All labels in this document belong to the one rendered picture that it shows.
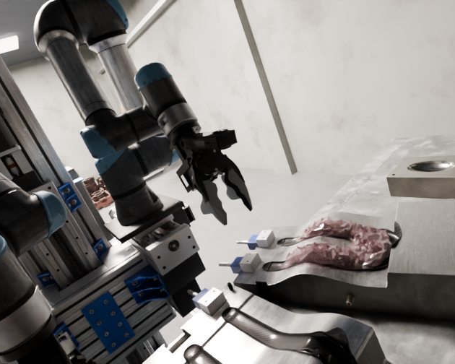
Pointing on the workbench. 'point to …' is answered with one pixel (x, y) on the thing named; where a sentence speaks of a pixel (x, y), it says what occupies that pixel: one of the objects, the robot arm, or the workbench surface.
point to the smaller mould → (431, 177)
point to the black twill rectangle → (263, 291)
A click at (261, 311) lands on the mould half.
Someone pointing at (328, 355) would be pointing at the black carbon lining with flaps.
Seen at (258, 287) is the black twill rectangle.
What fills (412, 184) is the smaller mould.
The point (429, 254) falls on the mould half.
